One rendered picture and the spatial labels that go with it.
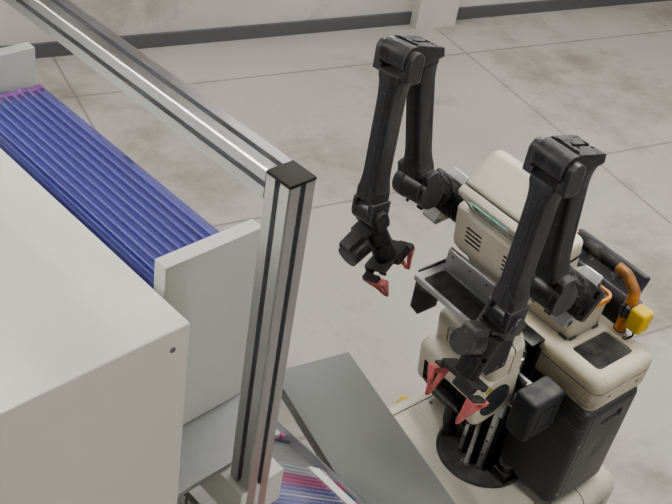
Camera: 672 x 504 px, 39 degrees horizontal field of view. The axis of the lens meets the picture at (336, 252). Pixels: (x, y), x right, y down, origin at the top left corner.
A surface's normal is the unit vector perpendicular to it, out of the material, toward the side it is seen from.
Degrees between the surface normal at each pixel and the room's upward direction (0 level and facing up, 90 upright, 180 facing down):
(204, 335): 90
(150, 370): 90
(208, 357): 90
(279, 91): 0
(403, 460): 0
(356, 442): 0
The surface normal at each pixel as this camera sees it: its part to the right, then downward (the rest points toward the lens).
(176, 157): 0.15, -0.78
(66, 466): 0.68, 0.52
